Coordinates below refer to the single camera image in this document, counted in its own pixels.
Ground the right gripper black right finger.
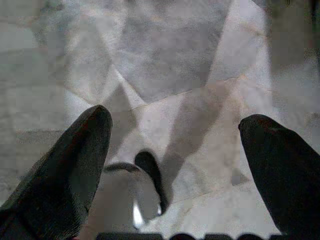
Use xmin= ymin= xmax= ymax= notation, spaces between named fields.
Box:
xmin=237 ymin=113 xmax=320 ymax=240

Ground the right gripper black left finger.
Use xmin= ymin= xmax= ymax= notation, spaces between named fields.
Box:
xmin=0 ymin=104 xmax=114 ymax=240

